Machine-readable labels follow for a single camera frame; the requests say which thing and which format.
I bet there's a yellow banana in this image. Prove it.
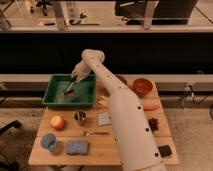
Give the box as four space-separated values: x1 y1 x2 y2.
98 96 109 107

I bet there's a black office chair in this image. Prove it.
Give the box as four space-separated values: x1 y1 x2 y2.
0 119 23 171

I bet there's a small metal cup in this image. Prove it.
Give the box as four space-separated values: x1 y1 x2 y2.
74 111 86 126

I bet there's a blue sponge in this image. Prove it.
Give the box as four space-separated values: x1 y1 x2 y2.
66 140 89 155

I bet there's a blue plastic cup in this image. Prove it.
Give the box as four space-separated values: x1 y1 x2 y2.
40 133 57 151

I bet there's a dark grape bunch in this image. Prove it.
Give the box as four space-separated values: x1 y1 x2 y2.
148 118 159 131

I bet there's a purple bowl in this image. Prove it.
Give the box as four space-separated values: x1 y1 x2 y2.
116 75 127 85

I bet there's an orange apple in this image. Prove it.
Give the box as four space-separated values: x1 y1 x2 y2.
50 116 65 130

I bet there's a black rectangular phone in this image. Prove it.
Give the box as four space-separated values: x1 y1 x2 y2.
158 145 172 157

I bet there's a red bowl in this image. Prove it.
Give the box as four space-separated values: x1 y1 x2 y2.
132 78 153 97

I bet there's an orange carrot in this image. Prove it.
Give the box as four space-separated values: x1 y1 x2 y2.
144 106 159 111

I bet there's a wooden table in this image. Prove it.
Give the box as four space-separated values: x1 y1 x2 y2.
29 82 179 166

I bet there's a green plastic tray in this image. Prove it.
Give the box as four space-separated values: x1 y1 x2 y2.
42 74 96 108

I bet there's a light blue cloth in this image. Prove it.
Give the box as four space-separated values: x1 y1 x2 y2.
98 112 111 126

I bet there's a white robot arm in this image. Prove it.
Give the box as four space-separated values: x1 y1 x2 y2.
71 49 167 171

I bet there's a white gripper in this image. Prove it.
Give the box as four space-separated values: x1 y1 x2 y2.
71 61 91 82

